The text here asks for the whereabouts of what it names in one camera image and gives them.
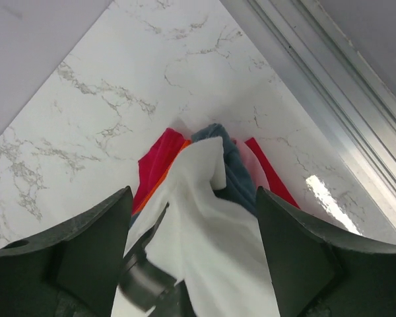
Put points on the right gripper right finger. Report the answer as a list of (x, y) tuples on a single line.
[(318, 269)]

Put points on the white t-shirt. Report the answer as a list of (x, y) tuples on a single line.
[(191, 253)]

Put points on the right aluminium frame post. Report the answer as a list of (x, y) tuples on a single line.
[(333, 83)]

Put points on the folded magenta garment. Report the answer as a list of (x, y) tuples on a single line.
[(154, 164)]

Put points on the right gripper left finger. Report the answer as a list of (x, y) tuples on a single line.
[(70, 269)]

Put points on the folded grey-blue t-shirt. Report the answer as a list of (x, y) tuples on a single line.
[(239, 188)]

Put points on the folded pink t-shirt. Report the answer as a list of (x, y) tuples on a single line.
[(252, 163)]

